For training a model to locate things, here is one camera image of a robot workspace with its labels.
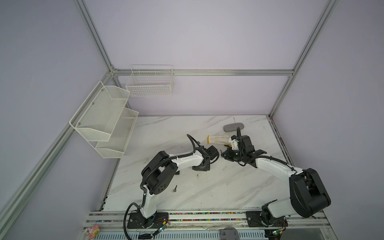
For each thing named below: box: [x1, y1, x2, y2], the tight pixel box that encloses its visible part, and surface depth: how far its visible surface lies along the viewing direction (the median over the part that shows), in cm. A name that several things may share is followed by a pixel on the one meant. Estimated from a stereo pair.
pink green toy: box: [89, 223, 100, 240], surface depth 70 cm
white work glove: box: [206, 134, 232, 145], surface depth 107 cm
